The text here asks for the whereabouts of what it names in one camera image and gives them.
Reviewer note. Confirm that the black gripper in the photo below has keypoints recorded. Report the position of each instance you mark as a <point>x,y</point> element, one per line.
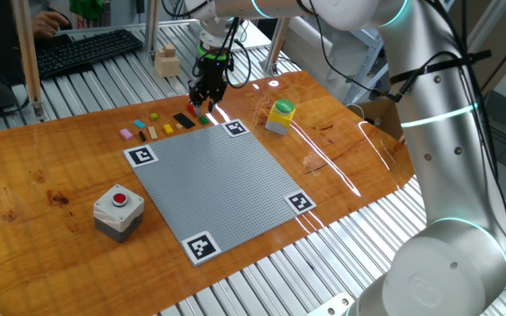
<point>211,79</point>

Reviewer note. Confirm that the red Lego brick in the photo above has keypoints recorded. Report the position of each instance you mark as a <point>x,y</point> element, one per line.
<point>190,109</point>

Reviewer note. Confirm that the dark green Lego brick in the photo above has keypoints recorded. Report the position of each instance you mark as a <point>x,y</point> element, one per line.
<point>204,119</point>

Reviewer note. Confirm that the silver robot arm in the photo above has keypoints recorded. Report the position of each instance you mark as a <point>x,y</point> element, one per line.
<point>455,272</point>

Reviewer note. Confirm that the wide black Lego plate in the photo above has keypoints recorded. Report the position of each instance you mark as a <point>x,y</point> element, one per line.
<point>184,120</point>

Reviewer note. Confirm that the tiny tan Lego piece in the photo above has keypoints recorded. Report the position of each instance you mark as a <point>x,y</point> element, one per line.
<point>179,126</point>

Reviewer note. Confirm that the yellow Lego brick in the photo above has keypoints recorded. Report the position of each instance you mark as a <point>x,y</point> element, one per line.
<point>168,129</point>

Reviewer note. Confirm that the lime Lego brick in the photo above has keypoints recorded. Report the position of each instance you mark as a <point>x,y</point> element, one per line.
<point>154,117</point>

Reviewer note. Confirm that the long tan Lego brick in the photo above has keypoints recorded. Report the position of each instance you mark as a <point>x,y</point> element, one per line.
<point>153,132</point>

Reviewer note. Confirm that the cyan Lego brick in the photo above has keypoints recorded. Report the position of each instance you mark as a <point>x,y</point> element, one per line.
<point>139,124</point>

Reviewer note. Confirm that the narrow black Lego brick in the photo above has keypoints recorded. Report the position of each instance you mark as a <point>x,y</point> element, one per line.
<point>142,136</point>

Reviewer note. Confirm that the pink Lego brick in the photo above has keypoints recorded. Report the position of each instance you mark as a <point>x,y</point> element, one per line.
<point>126,134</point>

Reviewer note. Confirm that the grey Lego baseplate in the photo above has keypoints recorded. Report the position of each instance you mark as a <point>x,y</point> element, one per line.
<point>218,188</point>

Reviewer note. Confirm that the operator bare hand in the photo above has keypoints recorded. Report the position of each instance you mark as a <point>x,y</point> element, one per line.
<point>48,24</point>

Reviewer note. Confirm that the paper fiducial marker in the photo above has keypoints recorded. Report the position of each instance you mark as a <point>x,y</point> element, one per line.
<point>200,247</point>
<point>141,155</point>
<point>300,202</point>
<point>236,128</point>

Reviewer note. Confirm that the wooden block puzzle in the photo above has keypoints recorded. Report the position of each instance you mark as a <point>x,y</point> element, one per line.
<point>167,63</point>

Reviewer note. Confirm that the green button yellow box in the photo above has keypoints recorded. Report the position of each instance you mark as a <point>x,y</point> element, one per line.
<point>279,120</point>

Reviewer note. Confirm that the white foam block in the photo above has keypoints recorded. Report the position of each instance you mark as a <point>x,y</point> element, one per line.
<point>305,48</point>

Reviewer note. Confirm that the black keyboard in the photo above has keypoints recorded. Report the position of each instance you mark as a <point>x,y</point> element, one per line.
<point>86,50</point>

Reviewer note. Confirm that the red push button box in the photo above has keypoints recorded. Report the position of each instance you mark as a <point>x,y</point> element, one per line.
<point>117,219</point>

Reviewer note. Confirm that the green cloth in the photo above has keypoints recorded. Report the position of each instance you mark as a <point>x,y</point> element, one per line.
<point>86,8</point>

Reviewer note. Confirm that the open cardboard box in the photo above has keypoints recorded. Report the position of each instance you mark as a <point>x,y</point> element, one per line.
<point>380,114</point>

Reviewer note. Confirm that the orange wooden board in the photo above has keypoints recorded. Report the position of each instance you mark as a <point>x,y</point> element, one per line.
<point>38,263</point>

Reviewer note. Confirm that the slanted aluminium profile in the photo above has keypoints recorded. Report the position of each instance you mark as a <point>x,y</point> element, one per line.
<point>490,17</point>

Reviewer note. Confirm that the aluminium frame post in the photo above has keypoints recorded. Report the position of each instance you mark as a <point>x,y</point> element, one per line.
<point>151,30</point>

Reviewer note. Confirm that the grey metal shelf frame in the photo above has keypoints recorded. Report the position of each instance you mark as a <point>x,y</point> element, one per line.
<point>367,74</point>

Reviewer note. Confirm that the tan frame post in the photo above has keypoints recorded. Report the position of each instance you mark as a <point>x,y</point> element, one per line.
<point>28,57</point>

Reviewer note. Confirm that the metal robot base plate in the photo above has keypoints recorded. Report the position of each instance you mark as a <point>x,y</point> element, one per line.
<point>332,307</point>

